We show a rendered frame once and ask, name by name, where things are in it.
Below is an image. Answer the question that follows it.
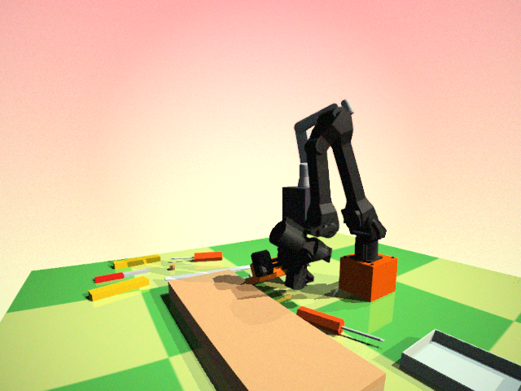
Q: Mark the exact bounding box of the yellow long bar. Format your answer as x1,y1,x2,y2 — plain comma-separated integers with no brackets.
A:
113,254,160,270
89,276,149,301

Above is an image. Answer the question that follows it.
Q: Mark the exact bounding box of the orange-handled awl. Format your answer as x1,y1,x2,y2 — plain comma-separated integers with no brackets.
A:
170,251,223,262
296,306,384,341

